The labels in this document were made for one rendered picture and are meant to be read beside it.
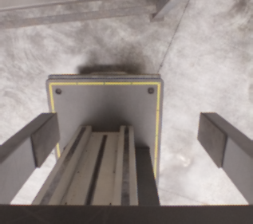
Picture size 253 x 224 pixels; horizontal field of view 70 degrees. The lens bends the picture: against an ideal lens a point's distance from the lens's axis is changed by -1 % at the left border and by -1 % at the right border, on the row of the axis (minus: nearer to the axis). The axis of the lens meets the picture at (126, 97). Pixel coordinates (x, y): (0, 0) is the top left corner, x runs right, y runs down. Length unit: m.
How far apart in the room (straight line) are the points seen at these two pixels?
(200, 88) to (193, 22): 0.49
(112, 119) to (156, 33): 0.69
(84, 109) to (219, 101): 1.04
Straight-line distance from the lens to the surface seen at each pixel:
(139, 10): 1.16
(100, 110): 1.12
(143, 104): 1.10
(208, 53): 1.49
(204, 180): 1.93
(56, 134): 0.16
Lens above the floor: 1.37
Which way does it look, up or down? 74 degrees down
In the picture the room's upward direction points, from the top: 178 degrees counter-clockwise
